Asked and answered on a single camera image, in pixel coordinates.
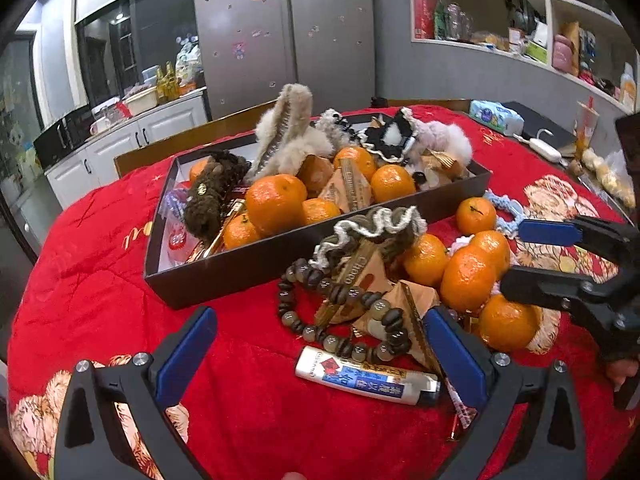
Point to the red gift box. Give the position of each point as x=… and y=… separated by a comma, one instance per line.
x=425, y=10

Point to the beige fluffy hair claw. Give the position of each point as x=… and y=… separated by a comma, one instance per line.
x=287, y=135

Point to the white plastic basin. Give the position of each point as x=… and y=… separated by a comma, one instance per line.
x=141, y=102

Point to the blue crochet scrunchie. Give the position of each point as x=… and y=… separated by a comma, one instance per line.
x=505, y=210

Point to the clear plastic packet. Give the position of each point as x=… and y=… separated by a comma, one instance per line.
x=175, y=205

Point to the white mug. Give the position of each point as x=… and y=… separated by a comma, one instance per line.
x=100, y=126

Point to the black and white lace scrunchie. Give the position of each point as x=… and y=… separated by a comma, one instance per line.
x=395, y=135

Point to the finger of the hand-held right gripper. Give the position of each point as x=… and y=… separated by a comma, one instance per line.
x=540, y=285
x=547, y=232

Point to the glossy brown packet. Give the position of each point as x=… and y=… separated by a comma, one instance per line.
x=315, y=172

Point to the pink container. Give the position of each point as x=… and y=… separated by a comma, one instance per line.
x=564, y=52

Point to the red patterned stick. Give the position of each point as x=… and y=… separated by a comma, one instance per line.
x=462, y=407

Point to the small brown figurine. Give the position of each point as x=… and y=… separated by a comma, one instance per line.
x=575, y=166

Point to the silver two-door refrigerator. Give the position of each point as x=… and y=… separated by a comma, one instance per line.
x=280, y=35

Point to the glass sliding door with stickers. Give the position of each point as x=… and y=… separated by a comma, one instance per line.
x=15, y=110

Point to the brown scrunchie with cream trim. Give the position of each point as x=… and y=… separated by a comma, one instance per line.
x=380, y=222

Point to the small black object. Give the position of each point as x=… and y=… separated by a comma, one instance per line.
x=380, y=101

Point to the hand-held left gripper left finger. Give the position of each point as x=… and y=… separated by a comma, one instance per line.
x=185, y=357

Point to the black book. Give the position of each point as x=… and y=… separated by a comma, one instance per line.
x=540, y=120

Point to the blue wet wipes pack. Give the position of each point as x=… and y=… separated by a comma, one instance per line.
x=495, y=115

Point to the clear plastic bag of food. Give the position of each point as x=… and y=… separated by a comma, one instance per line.
x=607, y=175

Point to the white wall shelf unit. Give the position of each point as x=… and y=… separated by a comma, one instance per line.
x=547, y=20

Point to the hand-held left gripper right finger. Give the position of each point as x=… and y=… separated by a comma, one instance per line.
x=455, y=360

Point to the white kitchen cabinet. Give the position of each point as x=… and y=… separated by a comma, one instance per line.
x=115, y=145

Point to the person's right hand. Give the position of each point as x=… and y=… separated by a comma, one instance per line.
x=620, y=375

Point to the pink crochet scrunchie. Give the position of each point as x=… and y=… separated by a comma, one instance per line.
x=459, y=245

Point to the clear glass jar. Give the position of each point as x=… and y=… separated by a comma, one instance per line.
x=452, y=22

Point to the beige snack packet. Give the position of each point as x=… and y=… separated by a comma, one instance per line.
x=440, y=162

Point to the dark brown cardboard box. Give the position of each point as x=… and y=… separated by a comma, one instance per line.
x=225, y=270

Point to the brown fluffy hair claw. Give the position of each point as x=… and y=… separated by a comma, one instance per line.
x=210, y=195

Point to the red and white round packet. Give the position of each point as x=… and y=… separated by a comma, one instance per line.
x=176, y=242

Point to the bubble tea cup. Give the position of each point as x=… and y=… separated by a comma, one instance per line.
x=585, y=125

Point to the orange tangerine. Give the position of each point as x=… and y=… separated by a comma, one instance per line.
x=275, y=205
x=492, y=247
x=355, y=160
x=467, y=280
x=392, y=183
x=199, y=170
x=425, y=260
x=320, y=211
x=240, y=232
x=507, y=322
x=475, y=213

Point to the black microwave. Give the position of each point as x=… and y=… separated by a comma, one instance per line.
x=65, y=135

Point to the white and blue lighter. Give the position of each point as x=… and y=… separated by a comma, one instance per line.
x=365, y=377

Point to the white plastic bag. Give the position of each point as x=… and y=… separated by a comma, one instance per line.
x=187, y=65

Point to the yellow glass bottle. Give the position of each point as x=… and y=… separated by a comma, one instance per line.
x=161, y=85
x=171, y=82

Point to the red printed bear blanket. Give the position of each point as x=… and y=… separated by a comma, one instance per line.
x=275, y=435

